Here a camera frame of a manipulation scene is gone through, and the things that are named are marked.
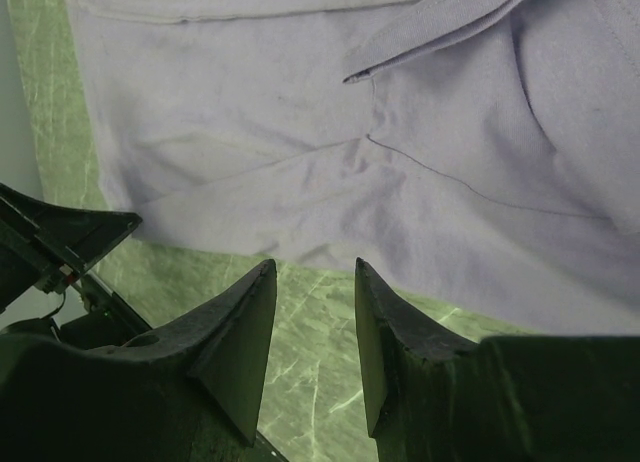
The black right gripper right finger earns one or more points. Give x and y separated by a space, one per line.
433 395

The purple t shirt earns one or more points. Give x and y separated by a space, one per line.
480 152

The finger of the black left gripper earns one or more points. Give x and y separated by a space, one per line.
51 247

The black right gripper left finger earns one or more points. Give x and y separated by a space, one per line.
189 390

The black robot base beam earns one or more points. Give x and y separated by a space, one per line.
115 322

